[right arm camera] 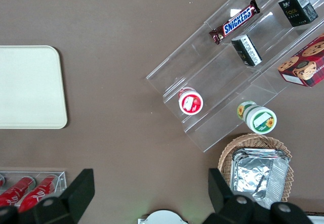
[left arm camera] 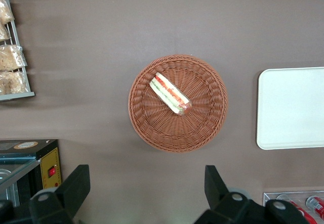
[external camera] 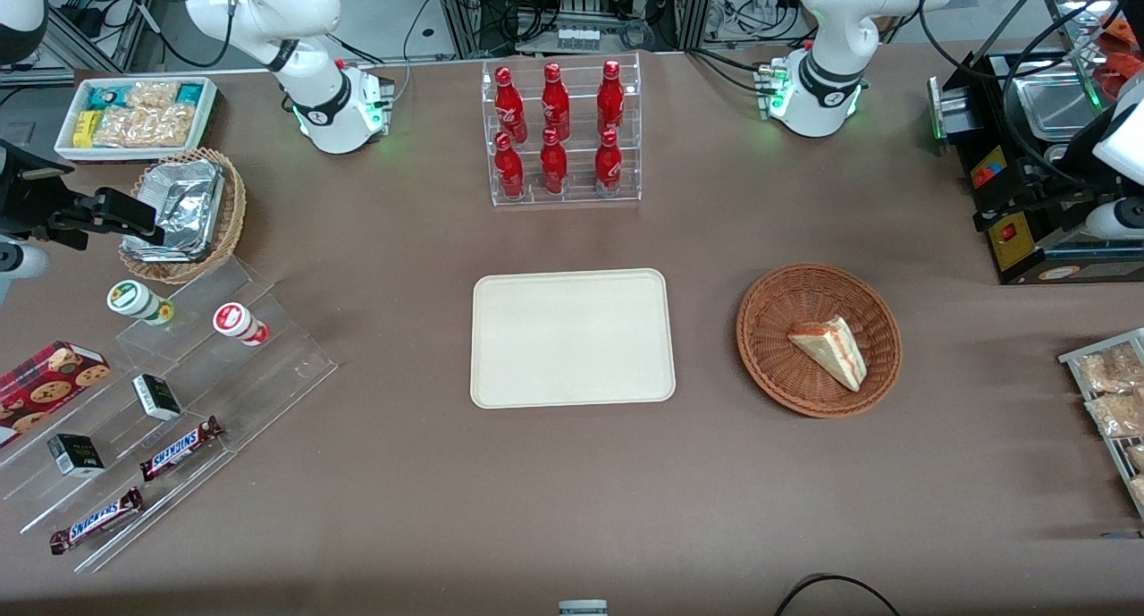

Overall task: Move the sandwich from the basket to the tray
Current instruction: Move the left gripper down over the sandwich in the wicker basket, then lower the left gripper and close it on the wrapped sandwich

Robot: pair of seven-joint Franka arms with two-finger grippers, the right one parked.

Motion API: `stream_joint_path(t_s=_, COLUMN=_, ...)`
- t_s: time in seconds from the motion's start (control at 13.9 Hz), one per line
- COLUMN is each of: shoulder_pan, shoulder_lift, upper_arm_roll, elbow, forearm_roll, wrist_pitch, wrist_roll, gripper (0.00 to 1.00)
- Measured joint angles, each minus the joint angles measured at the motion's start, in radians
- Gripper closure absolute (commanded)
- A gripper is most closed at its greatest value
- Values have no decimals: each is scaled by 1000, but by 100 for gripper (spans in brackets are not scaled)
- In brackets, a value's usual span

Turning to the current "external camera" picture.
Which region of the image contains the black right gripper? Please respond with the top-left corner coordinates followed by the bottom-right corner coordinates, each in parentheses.
top-left (0, 142), bottom-right (168, 249)

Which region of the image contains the triangular sandwich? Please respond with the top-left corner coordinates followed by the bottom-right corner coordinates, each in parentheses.
top-left (787, 316), bottom-right (870, 393)

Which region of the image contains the light oval wicker basket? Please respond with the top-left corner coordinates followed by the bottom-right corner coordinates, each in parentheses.
top-left (118, 147), bottom-right (248, 285)

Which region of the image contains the cream rectangular plastic tray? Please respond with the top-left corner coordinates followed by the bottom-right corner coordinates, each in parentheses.
top-left (470, 268), bottom-right (677, 409)

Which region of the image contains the brown round wicker basket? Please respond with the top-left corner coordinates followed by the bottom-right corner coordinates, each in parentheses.
top-left (736, 264), bottom-right (903, 419)

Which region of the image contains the small steel tray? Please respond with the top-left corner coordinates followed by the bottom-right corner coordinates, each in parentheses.
top-left (1017, 76), bottom-right (1107, 143)

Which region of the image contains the large steel tray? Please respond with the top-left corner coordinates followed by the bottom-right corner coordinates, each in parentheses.
top-left (1043, 0), bottom-right (1144, 109)

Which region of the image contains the green lid yogurt cup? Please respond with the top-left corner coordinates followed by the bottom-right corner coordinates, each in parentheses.
top-left (106, 279), bottom-right (175, 326)

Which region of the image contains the white rectangular snack bin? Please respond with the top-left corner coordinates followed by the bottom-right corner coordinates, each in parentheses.
top-left (54, 76), bottom-right (219, 165)

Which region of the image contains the clear bag of crackers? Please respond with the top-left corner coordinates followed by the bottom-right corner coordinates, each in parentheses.
top-left (93, 80), bottom-right (195, 149)

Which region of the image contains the red lid yogurt cup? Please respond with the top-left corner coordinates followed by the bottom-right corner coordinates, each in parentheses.
top-left (212, 301), bottom-right (271, 347)

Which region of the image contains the small black carton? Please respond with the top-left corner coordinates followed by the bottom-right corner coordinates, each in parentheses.
top-left (131, 373), bottom-right (183, 422)
top-left (46, 433), bottom-right (106, 479)

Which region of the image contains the red cookie box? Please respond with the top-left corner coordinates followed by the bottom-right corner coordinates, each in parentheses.
top-left (0, 340), bottom-right (112, 448)

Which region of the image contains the clear acrylic stepped shelf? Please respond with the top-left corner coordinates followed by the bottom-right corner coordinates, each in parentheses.
top-left (0, 256), bottom-right (340, 575)

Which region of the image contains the brown Snickers bar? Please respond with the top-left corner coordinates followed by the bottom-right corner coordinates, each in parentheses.
top-left (48, 486), bottom-right (146, 556)
top-left (139, 416), bottom-right (224, 483)

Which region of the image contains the red cola bottle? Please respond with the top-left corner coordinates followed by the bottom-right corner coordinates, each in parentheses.
top-left (593, 130), bottom-right (624, 198)
top-left (541, 63), bottom-right (572, 142)
top-left (539, 128), bottom-right (569, 196)
top-left (494, 132), bottom-right (526, 199)
top-left (494, 66), bottom-right (527, 145)
top-left (596, 60), bottom-right (626, 139)

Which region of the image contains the clear acrylic bottle rack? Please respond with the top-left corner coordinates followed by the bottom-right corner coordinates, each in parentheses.
top-left (481, 52), bottom-right (644, 208)

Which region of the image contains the black sealing machine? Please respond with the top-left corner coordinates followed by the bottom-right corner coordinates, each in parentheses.
top-left (928, 49), bottom-right (1144, 287)

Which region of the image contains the clear bag of snacks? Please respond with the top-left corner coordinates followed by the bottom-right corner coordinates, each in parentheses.
top-left (1084, 390), bottom-right (1144, 440)
top-left (1075, 342), bottom-right (1144, 395)

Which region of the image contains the aluminium frame profile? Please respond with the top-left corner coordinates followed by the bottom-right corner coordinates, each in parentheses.
top-left (43, 0), bottom-right (164, 73)

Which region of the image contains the black looped cable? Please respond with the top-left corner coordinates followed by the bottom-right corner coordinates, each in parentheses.
top-left (772, 572), bottom-right (904, 616)

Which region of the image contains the grey wire rack tray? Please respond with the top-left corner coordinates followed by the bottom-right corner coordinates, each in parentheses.
top-left (1058, 327), bottom-right (1144, 519)

